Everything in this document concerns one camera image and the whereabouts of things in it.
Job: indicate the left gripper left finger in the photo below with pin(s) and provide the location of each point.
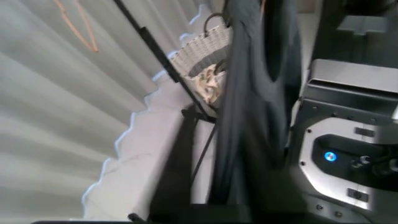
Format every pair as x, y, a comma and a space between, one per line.
175, 174

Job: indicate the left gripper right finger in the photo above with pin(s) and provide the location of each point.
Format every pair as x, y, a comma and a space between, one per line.
276, 199

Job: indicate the dark grey t-shirt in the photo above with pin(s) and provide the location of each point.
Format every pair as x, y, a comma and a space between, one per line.
245, 93

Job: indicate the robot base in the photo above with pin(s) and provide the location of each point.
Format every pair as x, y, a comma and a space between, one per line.
323, 186

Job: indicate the black clothes rack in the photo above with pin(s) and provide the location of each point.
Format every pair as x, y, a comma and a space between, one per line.
158, 54

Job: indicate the white laundry basket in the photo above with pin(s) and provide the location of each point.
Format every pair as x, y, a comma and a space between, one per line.
202, 46

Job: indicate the cream printed garment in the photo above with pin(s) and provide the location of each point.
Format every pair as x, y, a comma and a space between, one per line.
210, 84

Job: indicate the white curtain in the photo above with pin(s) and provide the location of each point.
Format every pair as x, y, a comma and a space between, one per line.
62, 109

